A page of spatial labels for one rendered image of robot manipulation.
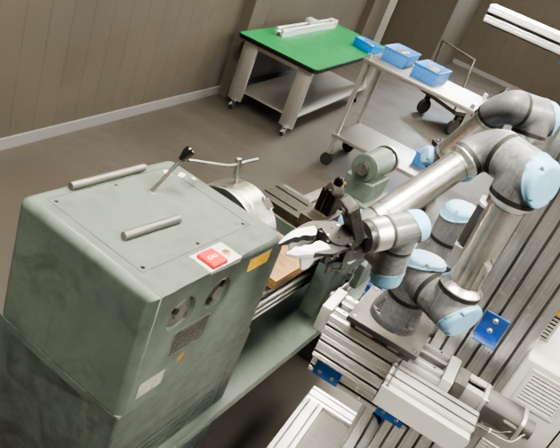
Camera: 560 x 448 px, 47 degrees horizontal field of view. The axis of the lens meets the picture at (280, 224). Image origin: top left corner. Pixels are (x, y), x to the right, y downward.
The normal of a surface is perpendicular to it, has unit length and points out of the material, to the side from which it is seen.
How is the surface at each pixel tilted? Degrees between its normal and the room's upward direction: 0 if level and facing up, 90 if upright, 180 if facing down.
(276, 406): 0
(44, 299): 90
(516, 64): 90
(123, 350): 90
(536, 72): 90
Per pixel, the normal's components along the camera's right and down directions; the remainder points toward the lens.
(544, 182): 0.51, 0.46
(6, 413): -0.53, 0.25
